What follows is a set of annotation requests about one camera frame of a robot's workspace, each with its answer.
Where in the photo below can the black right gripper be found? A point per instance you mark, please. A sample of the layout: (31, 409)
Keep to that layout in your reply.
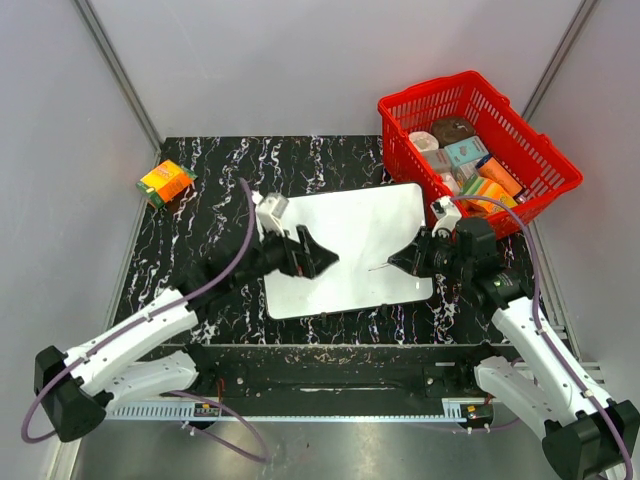
(414, 258)

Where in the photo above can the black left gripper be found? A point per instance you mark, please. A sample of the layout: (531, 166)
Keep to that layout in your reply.
(305, 259)

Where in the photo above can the red whiteboard marker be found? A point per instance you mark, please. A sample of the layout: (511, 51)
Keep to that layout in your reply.
(379, 267)

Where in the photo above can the white whiteboard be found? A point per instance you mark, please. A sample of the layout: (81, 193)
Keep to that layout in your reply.
(364, 227)

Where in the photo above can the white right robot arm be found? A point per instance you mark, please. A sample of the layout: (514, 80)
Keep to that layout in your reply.
(584, 432)

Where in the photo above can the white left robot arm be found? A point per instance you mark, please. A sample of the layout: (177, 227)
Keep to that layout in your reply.
(78, 387)

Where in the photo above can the yellow green sponge pack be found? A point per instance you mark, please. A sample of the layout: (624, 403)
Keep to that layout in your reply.
(487, 195)

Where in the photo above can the white toilet paper roll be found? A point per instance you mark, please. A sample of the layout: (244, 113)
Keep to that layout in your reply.
(424, 141)

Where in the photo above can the orange blue box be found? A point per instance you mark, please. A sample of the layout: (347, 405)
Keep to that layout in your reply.
(489, 167)

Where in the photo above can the teal cardboard box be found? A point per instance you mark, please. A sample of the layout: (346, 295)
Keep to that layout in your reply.
(465, 151)

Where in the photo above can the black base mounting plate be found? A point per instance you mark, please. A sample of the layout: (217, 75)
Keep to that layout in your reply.
(420, 370)

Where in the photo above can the brown round lid jar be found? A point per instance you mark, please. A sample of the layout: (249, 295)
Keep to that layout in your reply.
(452, 129)

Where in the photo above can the red plastic shopping basket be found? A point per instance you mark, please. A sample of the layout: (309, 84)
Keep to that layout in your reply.
(543, 171)

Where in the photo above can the orange green snack box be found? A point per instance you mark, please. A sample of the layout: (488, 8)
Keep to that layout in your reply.
(165, 182)

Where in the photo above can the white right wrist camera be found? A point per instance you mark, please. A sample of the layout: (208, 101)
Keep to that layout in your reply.
(447, 216)

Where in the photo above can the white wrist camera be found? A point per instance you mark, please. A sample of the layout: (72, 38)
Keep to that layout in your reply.
(269, 211)
(447, 216)

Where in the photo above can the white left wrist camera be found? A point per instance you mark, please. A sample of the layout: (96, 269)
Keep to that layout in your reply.
(269, 211)

